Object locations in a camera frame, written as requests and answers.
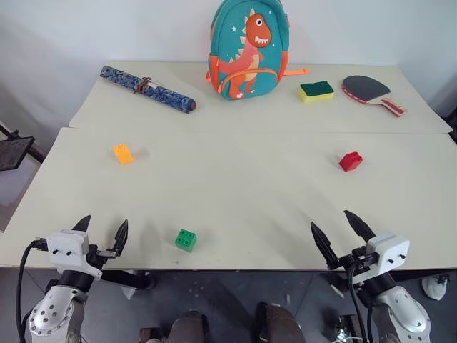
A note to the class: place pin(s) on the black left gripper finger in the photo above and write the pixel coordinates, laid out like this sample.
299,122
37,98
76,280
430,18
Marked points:
121,236
83,223

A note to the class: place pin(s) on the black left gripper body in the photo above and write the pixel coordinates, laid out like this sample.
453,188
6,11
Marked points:
97,254

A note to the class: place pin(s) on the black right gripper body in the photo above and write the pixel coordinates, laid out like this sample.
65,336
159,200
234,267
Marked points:
353,261

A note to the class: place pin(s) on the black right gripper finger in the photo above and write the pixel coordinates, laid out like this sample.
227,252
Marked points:
360,225
323,244

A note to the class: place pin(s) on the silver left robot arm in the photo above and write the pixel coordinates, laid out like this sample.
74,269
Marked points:
57,307

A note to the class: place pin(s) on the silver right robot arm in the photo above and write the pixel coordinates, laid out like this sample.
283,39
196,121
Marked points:
396,307

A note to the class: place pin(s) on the red toy brick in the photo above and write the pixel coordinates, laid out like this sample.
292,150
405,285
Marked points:
351,161

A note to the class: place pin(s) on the green toy brick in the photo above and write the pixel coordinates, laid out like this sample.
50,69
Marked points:
186,240

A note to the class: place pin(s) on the orange toy brick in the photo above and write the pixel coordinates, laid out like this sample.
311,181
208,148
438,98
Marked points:
123,154

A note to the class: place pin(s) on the white object on floor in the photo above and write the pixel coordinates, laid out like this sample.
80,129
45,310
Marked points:
435,286

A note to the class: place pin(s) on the black stand with tray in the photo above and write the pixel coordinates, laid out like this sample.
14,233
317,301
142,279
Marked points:
14,150

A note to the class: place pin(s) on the table tennis paddle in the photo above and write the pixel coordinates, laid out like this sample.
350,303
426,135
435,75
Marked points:
367,91

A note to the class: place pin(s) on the yellow green sponge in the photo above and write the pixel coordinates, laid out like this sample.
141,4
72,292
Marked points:
316,91

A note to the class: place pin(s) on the blue patterned rolled scroll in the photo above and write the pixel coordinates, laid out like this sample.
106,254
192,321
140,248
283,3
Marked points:
150,89

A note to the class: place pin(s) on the teal dinosaur backpack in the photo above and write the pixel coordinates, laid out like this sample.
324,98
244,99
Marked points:
246,50

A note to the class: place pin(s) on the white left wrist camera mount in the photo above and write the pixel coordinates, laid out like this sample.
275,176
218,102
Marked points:
69,248

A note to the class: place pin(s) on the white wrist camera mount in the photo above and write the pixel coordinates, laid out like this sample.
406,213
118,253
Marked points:
388,252
69,248

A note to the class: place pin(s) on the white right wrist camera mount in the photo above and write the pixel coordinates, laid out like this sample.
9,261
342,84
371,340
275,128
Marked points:
388,252

